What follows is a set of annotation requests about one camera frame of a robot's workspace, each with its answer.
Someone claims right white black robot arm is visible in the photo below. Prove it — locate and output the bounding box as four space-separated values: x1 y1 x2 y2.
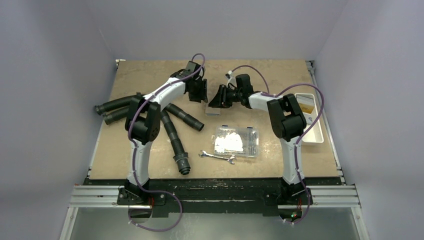
208 74 307 204

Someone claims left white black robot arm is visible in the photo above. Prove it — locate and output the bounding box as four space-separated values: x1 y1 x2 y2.
125 60 208 205

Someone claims stack of cards in tray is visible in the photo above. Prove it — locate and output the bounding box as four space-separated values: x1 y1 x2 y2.
296 94 316 125

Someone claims clear plastic screw box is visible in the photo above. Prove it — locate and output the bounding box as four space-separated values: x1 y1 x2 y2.
212 125 260 158

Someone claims silver open-end wrench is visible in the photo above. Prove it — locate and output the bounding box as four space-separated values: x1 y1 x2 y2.
198 150 236 165

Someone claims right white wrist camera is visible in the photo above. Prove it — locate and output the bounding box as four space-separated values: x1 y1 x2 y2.
225 70 237 87

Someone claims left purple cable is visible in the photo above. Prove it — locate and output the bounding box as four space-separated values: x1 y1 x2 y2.
127 53 206 233

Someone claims purple cable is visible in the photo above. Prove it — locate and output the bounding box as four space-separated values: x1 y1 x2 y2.
226 64 326 226
127 53 206 233

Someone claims black corrugated hose short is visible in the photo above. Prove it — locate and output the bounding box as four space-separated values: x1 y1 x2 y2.
165 103 205 132

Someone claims black hose with coupling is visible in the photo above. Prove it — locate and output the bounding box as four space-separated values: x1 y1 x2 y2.
159 109 192 176

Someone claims black corrugated hose upper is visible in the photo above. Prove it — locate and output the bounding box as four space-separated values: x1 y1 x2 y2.
94 94 142 116

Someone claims black corrugated hose lower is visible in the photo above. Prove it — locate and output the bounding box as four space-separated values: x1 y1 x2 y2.
102 107 130 126

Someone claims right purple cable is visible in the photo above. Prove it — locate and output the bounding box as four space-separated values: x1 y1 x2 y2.
226 64 326 226

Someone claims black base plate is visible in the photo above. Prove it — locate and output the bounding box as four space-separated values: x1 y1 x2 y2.
82 177 342 220

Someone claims aluminium frame rail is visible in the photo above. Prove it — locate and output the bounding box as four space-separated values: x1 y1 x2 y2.
59 185 370 240

